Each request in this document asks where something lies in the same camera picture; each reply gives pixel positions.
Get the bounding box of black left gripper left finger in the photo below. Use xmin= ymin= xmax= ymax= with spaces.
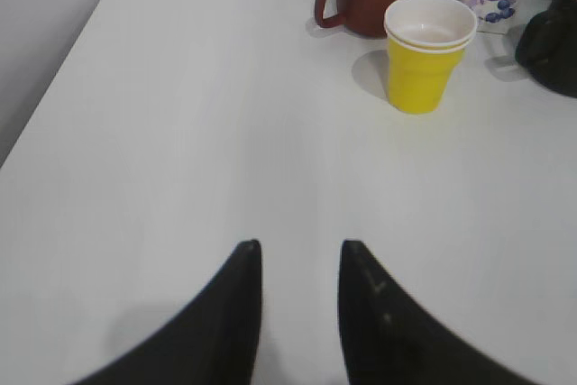
xmin=80 ymin=239 xmax=262 ymax=384

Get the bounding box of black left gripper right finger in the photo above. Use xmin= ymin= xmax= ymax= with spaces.
xmin=340 ymin=240 xmax=528 ymax=384

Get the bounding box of yellow paper cup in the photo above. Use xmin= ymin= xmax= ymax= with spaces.
xmin=384 ymin=0 xmax=478 ymax=115

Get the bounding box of black mug front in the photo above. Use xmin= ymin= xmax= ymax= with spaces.
xmin=515 ymin=0 xmax=576 ymax=97

